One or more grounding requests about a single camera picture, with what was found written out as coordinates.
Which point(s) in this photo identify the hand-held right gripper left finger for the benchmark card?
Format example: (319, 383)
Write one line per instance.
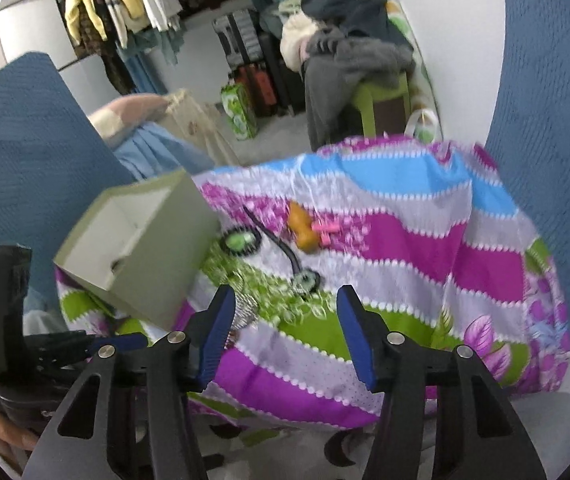
(215, 332)

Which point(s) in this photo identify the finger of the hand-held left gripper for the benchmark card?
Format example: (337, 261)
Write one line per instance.
(120, 342)

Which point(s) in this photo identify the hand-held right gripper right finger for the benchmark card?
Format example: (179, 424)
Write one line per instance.
(357, 340)

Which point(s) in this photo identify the grey green cardboard box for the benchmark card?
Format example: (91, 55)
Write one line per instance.
(165, 240)

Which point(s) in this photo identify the black hair stick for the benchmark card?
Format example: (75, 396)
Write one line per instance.
(272, 240)

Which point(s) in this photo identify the pink hair clip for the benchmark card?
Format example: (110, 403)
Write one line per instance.
(326, 230)

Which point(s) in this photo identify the orange gourd ornament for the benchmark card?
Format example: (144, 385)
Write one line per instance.
(302, 227)

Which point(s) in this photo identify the person's left hand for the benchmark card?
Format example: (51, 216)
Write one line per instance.
(0, 435)

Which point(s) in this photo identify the colourful printed cloth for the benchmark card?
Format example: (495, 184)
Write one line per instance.
(390, 260)

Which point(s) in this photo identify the blue textured cushion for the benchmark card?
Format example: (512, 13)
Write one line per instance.
(555, 135)
(30, 160)

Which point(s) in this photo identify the light blue sheet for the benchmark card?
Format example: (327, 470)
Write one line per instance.
(165, 152)

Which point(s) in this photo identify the beige tote bag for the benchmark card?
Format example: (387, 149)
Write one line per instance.
(195, 120)

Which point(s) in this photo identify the white plastic bag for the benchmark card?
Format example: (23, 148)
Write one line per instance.
(422, 127)

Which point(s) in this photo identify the green gift bag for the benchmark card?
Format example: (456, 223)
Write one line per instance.
(239, 110)

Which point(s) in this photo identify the pink cream pillow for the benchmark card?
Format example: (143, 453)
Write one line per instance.
(125, 112)

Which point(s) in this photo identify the green plastic stool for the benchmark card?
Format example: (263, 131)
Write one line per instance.
(365, 105)

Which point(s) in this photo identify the red suitcase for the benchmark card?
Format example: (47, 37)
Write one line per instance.
(252, 90)

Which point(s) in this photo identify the grey garment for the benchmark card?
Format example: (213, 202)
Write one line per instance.
(330, 90)

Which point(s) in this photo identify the black suitcase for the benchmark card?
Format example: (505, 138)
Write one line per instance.
(282, 75)

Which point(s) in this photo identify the teal hanging garment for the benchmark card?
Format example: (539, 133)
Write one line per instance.
(140, 62)

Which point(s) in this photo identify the floral green board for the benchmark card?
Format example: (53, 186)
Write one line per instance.
(417, 55)

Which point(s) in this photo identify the grey suitcase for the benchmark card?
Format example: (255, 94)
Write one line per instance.
(235, 40)

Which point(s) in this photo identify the cream blanket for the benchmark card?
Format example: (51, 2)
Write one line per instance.
(292, 40)

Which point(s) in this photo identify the yellow hanging jacket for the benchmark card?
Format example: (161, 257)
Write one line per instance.
(77, 5)

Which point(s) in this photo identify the dark navy garment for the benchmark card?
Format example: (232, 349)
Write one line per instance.
(345, 10)

